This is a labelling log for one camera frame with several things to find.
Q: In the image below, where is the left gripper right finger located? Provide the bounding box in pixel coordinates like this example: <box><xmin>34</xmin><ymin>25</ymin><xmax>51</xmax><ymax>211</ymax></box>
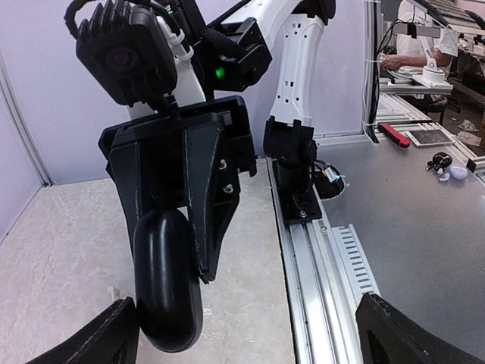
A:
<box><xmin>355</xmin><ymin>293</ymin><xmax>483</xmax><ymax>364</ymax></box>

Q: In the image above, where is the purple earbud case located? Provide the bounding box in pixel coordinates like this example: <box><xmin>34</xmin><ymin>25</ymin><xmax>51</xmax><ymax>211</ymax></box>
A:
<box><xmin>436</xmin><ymin>165</ymin><xmax>469</xmax><ymax>183</ymax></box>

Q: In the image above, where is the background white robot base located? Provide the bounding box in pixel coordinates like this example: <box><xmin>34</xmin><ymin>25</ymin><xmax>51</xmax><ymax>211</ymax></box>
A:
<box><xmin>412</xmin><ymin>43</ymin><xmax>453</xmax><ymax>93</ymax></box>

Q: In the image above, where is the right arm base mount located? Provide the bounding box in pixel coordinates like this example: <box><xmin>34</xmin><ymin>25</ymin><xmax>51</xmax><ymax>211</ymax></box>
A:
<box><xmin>272</xmin><ymin>160</ymin><xmax>346</xmax><ymax>224</ymax></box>

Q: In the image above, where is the right camera cable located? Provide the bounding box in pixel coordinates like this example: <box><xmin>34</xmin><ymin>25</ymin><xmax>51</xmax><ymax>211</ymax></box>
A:
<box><xmin>63</xmin><ymin>0</ymin><xmax>99</xmax><ymax>39</ymax></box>

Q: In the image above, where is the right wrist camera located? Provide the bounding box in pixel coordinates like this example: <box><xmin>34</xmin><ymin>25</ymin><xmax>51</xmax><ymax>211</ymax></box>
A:
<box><xmin>74</xmin><ymin>0</ymin><xmax>208</xmax><ymax>115</ymax></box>

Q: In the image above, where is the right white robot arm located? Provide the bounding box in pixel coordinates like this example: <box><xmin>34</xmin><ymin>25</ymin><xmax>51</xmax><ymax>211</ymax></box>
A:
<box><xmin>79</xmin><ymin>1</ymin><xmax>335</xmax><ymax>287</ymax></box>

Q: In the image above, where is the dark earbud case background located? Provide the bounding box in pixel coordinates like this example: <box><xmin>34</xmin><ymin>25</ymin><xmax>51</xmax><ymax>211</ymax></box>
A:
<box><xmin>427</xmin><ymin>152</ymin><xmax>453</xmax><ymax>172</ymax></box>

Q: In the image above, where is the small white earbud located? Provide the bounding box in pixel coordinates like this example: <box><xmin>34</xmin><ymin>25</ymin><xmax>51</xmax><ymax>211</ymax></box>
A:
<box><xmin>108</xmin><ymin>286</ymin><xmax>120</xmax><ymax>301</ymax></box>

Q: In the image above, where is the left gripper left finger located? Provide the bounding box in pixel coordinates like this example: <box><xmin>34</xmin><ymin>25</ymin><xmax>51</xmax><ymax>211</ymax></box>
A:
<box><xmin>31</xmin><ymin>297</ymin><xmax>137</xmax><ymax>364</ymax></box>

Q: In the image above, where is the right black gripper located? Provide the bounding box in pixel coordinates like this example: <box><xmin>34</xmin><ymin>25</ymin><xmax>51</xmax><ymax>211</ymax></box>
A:
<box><xmin>99</xmin><ymin>96</ymin><xmax>257</xmax><ymax>284</ymax></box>

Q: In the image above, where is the front aluminium rail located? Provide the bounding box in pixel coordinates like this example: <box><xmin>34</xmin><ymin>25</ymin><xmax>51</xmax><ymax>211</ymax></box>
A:
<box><xmin>267</xmin><ymin>159</ymin><xmax>379</xmax><ymax>363</ymax></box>

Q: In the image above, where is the right aluminium frame post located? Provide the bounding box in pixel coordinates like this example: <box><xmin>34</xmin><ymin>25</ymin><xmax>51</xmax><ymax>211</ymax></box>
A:
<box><xmin>361</xmin><ymin>1</ymin><xmax>382</xmax><ymax>143</ymax></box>

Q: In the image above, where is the red black hand tool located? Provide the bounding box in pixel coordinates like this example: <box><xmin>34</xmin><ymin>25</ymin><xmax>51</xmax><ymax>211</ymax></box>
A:
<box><xmin>377</xmin><ymin>123</ymin><xmax>411</xmax><ymax>149</ymax></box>

